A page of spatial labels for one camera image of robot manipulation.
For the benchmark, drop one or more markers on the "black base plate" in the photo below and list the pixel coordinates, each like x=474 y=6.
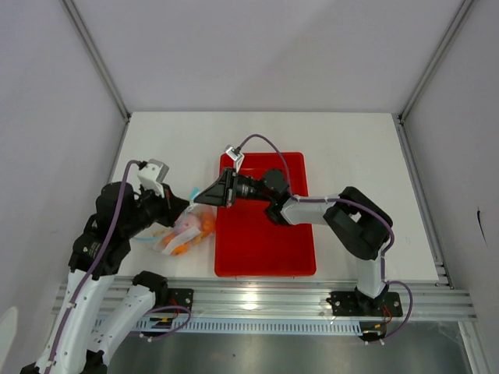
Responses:
x=353 y=303
x=180 y=297

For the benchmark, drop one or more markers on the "aluminium front rail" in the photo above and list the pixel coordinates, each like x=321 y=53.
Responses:
x=306 y=299

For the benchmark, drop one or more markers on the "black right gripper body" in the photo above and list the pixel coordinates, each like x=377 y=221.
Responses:
x=241 y=187

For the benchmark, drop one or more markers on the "left aluminium corner post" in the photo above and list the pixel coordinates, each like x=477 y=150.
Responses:
x=83 y=33

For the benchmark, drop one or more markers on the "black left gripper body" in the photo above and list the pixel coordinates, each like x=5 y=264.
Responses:
x=149 y=210

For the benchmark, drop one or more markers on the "right aluminium corner post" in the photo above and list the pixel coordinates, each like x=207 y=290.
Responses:
x=443 y=47

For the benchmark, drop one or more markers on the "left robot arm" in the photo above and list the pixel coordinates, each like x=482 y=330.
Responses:
x=75 y=345

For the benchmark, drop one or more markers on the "orange fruit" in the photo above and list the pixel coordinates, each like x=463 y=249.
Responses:
x=208 y=224

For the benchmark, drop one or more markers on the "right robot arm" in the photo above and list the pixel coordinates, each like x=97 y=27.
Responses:
x=362 y=227

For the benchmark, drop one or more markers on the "orange pumpkin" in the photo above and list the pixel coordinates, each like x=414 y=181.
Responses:
x=175 y=245

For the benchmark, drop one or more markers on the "clear zip top bag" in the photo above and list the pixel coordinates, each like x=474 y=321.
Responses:
x=150 y=237

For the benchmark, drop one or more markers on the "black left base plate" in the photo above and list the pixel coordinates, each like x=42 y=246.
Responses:
x=180 y=297

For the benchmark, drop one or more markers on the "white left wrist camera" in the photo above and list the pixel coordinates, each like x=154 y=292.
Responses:
x=151 y=175

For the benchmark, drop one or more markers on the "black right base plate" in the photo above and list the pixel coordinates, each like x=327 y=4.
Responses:
x=353 y=303

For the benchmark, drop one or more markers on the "white slotted cable duct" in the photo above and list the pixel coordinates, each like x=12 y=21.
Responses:
x=322 y=327

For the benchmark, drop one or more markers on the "purple onion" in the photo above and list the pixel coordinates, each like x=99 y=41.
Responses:
x=187 y=221

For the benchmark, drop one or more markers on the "aluminium corner post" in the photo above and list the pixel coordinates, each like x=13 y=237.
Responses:
x=83 y=33
x=443 y=47

